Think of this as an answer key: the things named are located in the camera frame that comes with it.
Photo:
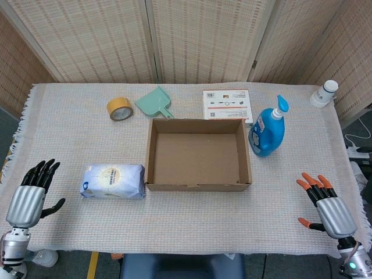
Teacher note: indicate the right silver orange-tipped robot hand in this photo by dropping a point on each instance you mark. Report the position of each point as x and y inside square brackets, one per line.
[334, 212]

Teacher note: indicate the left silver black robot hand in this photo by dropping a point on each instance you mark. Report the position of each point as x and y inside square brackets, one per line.
[24, 203]

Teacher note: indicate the white and blue package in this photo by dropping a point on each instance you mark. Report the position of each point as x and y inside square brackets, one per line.
[113, 182]

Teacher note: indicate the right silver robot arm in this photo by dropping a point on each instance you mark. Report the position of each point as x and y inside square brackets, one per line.
[353, 255]

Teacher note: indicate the brown cardboard box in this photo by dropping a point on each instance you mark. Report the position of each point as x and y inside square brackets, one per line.
[197, 154]

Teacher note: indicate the white flat product box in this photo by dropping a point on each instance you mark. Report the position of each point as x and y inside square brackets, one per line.
[226, 104]

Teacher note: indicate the white power strip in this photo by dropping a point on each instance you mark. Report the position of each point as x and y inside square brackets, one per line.
[359, 151]

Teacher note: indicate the blue pump detergent bottle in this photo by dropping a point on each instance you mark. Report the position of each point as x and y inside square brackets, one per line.
[267, 133]

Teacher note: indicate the white cylindrical device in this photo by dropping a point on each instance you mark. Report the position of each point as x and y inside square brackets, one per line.
[324, 94]

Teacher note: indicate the yellow tape roll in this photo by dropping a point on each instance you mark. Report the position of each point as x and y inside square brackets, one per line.
[119, 109]

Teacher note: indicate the white woven tablecloth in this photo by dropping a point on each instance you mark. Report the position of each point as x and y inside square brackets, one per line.
[186, 215]

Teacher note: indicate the blue chair seat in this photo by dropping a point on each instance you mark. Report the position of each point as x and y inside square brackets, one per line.
[181, 266]

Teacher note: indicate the mint green dustpan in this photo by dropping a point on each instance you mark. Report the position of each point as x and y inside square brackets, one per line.
[154, 101]

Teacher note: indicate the woven folding screen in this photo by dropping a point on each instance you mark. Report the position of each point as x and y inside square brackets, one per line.
[186, 40]

